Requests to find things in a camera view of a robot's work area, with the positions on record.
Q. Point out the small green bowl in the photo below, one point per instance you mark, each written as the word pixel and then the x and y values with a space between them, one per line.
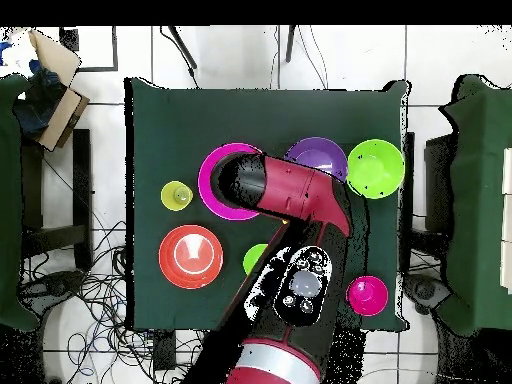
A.
pixel 252 258

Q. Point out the large pink bowl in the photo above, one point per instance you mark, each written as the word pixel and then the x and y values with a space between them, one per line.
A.
pixel 206 192

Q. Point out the purple bowl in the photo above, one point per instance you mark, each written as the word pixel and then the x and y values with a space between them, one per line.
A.
pixel 320 154

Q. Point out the pale yellow translucent cup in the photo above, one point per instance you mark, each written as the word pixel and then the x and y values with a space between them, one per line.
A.
pixel 170 196

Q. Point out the large green bowl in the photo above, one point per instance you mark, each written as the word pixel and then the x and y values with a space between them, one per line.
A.
pixel 378 170

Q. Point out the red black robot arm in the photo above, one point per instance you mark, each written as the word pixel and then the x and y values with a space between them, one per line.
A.
pixel 288 188

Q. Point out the orange bowl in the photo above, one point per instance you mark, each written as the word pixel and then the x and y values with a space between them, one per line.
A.
pixel 168 256

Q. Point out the dark green table cloth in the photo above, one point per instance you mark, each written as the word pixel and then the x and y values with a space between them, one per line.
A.
pixel 180 120

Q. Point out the small pink-red bowl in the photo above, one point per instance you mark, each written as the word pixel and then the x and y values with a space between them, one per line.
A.
pixel 370 298

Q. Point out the black floor box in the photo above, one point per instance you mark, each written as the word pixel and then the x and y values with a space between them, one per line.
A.
pixel 164 350

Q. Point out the black tripod leg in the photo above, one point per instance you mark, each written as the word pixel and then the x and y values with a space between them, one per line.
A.
pixel 182 46
pixel 290 44

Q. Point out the black grey floor stand base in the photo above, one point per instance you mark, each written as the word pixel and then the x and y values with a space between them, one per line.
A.
pixel 424 290
pixel 60 284

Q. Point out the green cloth side table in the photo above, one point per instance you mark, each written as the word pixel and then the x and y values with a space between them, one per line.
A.
pixel 8 200
pixel 480 200

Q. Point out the dark blue bag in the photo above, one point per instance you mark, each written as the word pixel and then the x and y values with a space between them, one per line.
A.
pixel 36 108

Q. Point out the white drawer unit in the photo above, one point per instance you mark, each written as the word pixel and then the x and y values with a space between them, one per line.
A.
pixel 508 220

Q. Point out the cardboard box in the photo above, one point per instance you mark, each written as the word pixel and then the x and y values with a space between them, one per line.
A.
pixel 52 56

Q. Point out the black stool frame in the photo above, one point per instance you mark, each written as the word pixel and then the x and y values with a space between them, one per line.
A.
pixel 82 180

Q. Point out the black floor frame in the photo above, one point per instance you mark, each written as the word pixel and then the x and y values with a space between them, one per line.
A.
pixel 115 48

